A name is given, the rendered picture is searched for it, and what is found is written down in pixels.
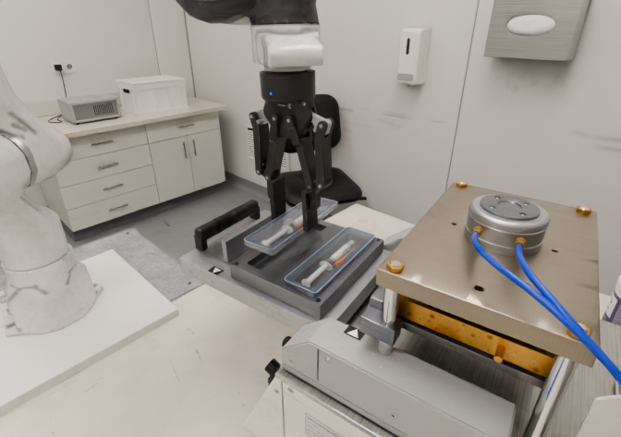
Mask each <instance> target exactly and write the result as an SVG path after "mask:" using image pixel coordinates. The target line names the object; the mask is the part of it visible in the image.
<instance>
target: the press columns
mask: <svg viewBox="0 0 621 437"><path fill-rule="evenodd" d="M399 296H400V294H399V293H397V292H395V291H392V290H390V289H387V288H385V289H384V301H383V309H382V318H381V320H382V322H383V323H384V324H385V325H394V324H396V317H397V310H398V303H399ZM378 352H379V353H380V354H381V355H383V356H390V355H391V354H392V352H393V347H392V346H389V345H388V344H386V343H384V342H382V341H380V340H379V344H378ZM577 366H578V363H577V362H575V361H573V360H570V359H568V358H564V357H561V356H558V355H556V354H555V355H554V359H553V362H552V364H551V367H550V369H549V371H548V373H547V376H546V378H545V381H544V383H543V386H542V389H541V391H540V394H539V396H538V399H537V402H536V404H535V407H534V408H533V411H532V413H531V416H530V420H529V422H528V425H527V427H526V429H525V431H524V434H523V436H522V437H546V436H547V433H548V431H549V430H550V427H551V425H552V423H553V421H554V417H555V415H556V413H557V410H558V408H559V407H560V405H561V402H562V400H563V398H564V396H565V393H566V390H567V387H568V386H569V384H570V382H571V379H572V377H573V375H574V373H575V370H576V368H577Z"/></svg>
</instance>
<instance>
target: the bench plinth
mask: <svg viewBox="0 0 621 437"><path fill-rule="evenodd" d="M220 190H222V182H221V183H218V184H215V185H212V186H209V187H207V188H202V189H199V190H196V191H194V192H191V193H189V194H186V195H183V196H180V197H177V198H174V199H171V200H167V201H164V202H160V203H158V204H155V205H153V206H150V207H147V208H144V209H141V210H138V211H135V212H131V213H128V214H125V215H122V216H119V217H117V218H114V219H111V220H108V221H105V222H102V223H99V224H97V225H92V226H89V227H86V228H83V229H80V230H78V231H75V232H73V231H72V230H71V229H70V228H69V227H68V226H67V225H66V224H65V223H64V222H63V221H62V220H61V219H60V221H61V224H62V226H63V229H64V230H65V231H66V232H67V234H68V235H69V236H70V237H71V238H72V239H73V240H74V241H75V242H76V241H79V240H82V239H84V238H87V237H91V236H94V235H97V234H100V233H102V232H105V231H107V230H110V229H113V228H116V227H119V226H121V225H125V224H128V223H131V222H134V221H137V220H139V219H141V218H144V217H147V216H150V215H153V214H155V213H158V212H162V211H165V210H168V209H170V208H173V207H176V206H178V205H181V204H184V203H186V202H189V201H192V200H196V199H199V198H202V197H204V196H207V195H210V194H213V193H215V192H218V191H220Z"/></svg>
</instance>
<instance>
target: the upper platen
mask: <svg viewBox="0 0 621 437"><path fill-rule="evenodd" d="M397 318H400V319H402V326H401V328H403V329H406V330H408V331H410V332H412V333H414V334H417V335H420V336H422V337H424V338H427V339H429V340H431V341H433V342H435V343H437V344H439V345H442V346H445V347H448V348H450V349H452V350H454V351H456V352H458V353H460V354H463V355H465V356H467V357H469V358H473V359H475V360H478V361H479V362H481V363H483V364H486V365H488V366H490V367H493V368H495V369H497V370H500V371H502V372H504V373H507V374H509V375H511V376H514V377H516V378H518V379H520V380H522V381H524V382H528V383H530V384H532V385H534V386H537V387H539V388H541V389H542V386H543V383H544V381H545V378H546V376H547V373H548V371H549V369H550V367H551V364H552V362H553V359H554V355H555V354H554V353H552V352H549V351H546V350H544V349H541V348H539V347H536V346H533V345H530V344H528V343H525V342H523V341H520V340H518V339H516V338H513V337H511V336H508V335H506V334H502V333H499V332H496V331H495V330H492V329H490V328H487V327H485V326H482V325H479V324H477V323H475V322H471V321H469V320H466V319H463V318H461V317H458V316H456V315H454V314H452V313H449V312H446V311H444V310H440V309H437V308H436V307H433V306H430V305H428V304H425V303H423V302H420V301H418V300H416V299H413V298H411V297H407V296H404V295H401V294H400V296H399V303H398V310H397Z"/></svg>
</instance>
